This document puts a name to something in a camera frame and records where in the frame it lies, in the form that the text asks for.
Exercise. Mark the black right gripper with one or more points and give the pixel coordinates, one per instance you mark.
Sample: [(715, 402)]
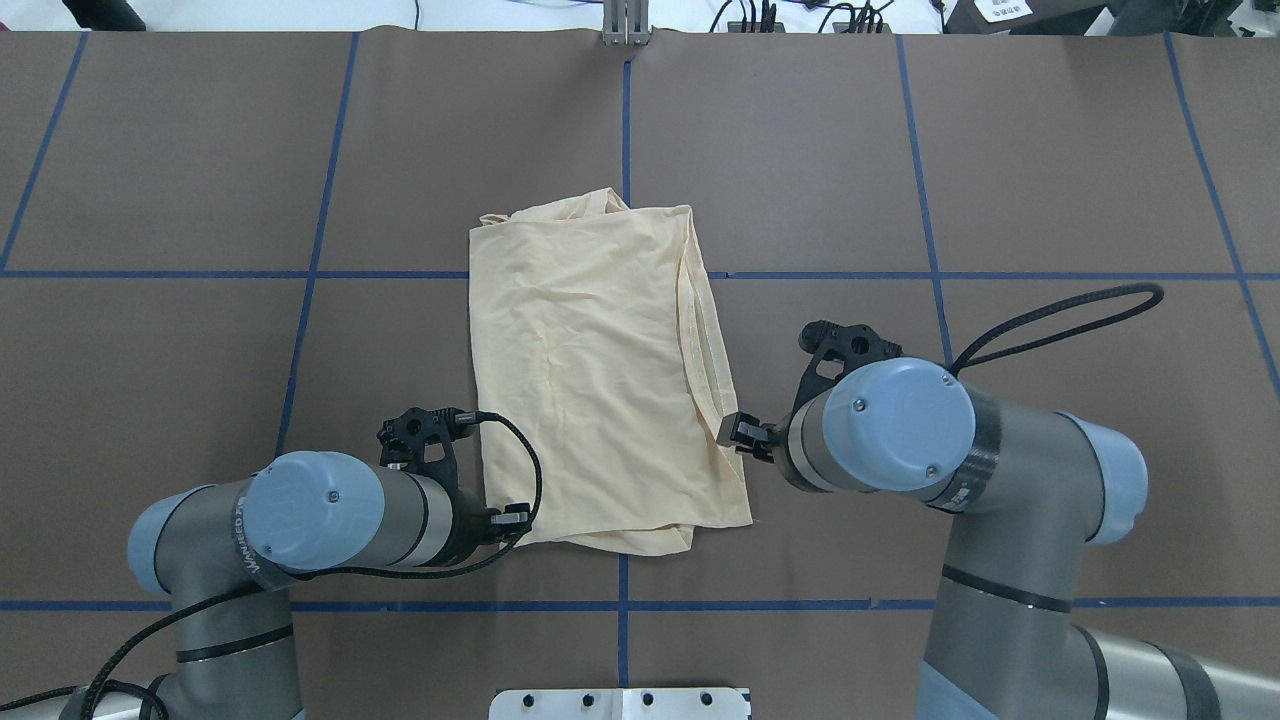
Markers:
[(776, 442)]

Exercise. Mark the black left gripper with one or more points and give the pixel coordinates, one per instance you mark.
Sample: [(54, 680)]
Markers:
[(470, 527)]

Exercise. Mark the cream long-sleeve graphic shirt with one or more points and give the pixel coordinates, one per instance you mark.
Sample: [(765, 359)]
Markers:
[(593, 327)]

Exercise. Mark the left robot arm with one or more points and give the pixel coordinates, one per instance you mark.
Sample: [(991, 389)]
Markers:
[(228, 555)]

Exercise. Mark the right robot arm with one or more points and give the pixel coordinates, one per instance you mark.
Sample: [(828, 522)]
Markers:
[(1027, 490)]

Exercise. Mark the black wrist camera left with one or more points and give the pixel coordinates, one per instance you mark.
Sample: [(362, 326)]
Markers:
[(421, 442)]

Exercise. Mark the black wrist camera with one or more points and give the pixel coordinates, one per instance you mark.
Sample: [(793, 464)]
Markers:
[(837, 350), (421, 442)]

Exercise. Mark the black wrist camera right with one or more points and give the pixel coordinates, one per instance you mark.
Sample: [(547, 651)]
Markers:
[(837, 350)]

